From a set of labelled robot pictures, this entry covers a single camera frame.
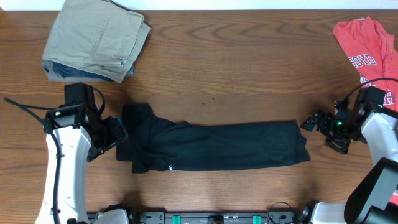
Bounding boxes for black polo shirt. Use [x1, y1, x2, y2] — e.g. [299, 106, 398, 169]
[116, 103, 310, 174]

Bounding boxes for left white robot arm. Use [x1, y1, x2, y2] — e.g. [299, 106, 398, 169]
[36, 104, 127, 223]

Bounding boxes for folded khaki pants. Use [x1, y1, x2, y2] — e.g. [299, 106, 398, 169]
[42, 0, 151, 83]

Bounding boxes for folded blue grey garment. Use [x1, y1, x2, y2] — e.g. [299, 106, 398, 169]
[42, 59, 137, 83]

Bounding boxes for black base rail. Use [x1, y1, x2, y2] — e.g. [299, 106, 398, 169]
[88, 202, 315, 224]

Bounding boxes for red printed t-shirt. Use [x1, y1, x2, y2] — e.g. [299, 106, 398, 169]
[333, 16, 397, 111]

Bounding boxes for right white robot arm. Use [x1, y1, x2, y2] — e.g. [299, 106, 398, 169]
[299, 103, 397, 223]

